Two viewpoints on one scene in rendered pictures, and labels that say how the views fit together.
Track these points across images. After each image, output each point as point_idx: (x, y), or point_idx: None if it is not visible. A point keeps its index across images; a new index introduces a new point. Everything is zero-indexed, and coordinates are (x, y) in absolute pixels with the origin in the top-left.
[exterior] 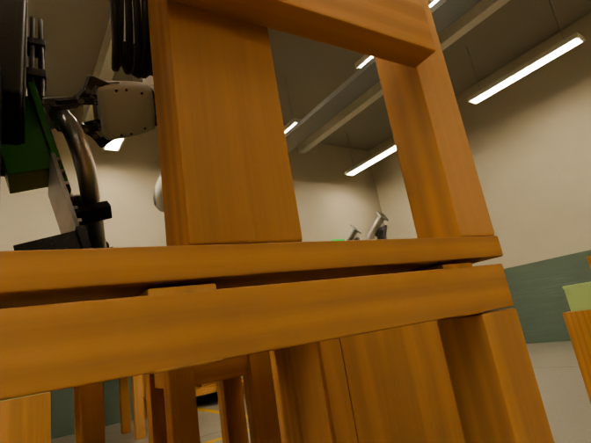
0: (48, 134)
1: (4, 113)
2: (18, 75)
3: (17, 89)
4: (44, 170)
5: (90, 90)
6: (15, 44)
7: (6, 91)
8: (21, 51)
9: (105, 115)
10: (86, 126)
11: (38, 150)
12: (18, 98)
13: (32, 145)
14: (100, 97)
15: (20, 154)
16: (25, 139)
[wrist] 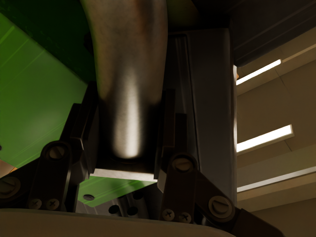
0: (86, 73)
1: (170, 20)
2: (233, 102)
3: (232, 35)
4: None
5: (225, 214)
6: (234, 206)
7: (228, 18)
8: (233, 198)
9: (100, 236)
10: (71, 162)
11: (55, 39)
12: (214, 26)
13: (71, 47)
14: (207, 233)
15: (65, 16)
16: (90, 53)
